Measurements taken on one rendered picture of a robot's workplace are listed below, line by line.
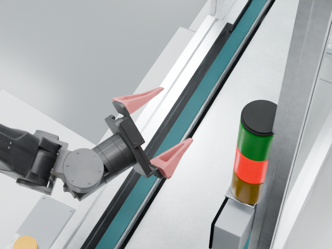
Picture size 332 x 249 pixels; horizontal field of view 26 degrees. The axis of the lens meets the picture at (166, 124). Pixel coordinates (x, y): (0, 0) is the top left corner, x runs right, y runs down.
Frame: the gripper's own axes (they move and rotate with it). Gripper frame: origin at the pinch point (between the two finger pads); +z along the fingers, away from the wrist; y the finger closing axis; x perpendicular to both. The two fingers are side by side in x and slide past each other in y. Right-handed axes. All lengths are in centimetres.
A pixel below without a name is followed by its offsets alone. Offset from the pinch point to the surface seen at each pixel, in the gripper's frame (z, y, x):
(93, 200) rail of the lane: -16.1, -9.4, 15.3
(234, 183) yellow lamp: -3.9, -4.0, -25.0
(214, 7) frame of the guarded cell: 34, 1, 48
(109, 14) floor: 44, -4, 175
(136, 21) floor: 50, -11, 169
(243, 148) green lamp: -2.8, 1.8, -31.3
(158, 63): 14.6, -1.8, 44.4
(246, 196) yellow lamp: -3.6, -6.1, -25.8
